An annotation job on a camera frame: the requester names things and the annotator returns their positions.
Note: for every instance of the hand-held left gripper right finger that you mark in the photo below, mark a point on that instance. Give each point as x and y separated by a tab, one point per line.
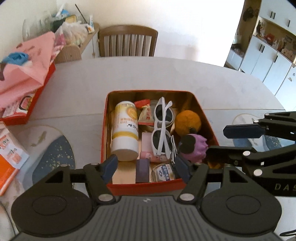
182	166

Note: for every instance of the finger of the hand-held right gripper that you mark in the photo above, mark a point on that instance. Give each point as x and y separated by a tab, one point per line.
226	155
242	131

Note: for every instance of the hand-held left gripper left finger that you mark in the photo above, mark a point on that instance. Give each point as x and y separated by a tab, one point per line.
109	165

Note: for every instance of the purple toy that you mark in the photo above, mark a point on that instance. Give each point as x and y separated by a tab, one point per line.
196	146

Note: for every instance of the dark purple small box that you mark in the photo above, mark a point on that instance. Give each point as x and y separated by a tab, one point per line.
142	170

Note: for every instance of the pink tube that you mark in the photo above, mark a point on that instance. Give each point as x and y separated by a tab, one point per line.
148	155

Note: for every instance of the white sunglasses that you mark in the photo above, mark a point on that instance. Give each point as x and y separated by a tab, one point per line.
161	136

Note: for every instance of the white and yellow bottle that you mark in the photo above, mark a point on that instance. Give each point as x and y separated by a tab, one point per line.
124	129

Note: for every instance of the orange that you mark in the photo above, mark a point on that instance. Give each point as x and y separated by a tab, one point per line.
187	122

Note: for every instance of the red tin box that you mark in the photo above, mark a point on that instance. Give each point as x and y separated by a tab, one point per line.
196	104

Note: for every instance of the red candy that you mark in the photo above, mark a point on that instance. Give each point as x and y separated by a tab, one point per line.
145	113

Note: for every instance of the white tote bag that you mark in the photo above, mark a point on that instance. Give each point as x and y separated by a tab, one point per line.
237	38

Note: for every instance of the shelf ornaments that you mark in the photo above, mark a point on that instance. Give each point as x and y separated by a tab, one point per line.
269	37

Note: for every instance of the white and orange packet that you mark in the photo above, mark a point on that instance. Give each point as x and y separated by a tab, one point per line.
13	148

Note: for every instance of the large red carton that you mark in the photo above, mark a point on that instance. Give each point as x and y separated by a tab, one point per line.
34	102

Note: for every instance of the orange book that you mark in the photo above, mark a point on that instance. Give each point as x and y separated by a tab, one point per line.
7	176

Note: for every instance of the black hanging hat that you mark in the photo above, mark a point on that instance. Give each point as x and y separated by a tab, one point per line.
248	12

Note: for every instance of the white side cabinet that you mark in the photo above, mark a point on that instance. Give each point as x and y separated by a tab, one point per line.
90	46

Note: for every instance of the red box with pink cloth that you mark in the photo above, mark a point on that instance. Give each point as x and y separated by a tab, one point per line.
27	76

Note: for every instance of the wooden chair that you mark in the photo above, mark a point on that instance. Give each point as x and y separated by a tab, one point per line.
127	41

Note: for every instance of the clear plastic bag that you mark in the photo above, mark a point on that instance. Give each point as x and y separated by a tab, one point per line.
71	33

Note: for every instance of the blue glove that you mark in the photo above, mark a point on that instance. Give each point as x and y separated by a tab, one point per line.
16	58

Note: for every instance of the white tube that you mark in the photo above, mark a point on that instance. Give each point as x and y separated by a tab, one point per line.
91	23

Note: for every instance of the black stick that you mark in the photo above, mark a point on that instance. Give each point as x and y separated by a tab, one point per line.
81	13

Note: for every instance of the white slim bottle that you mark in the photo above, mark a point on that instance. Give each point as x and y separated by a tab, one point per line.
61	9

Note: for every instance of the white wall cabinet unit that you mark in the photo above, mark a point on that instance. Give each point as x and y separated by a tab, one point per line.
268	60

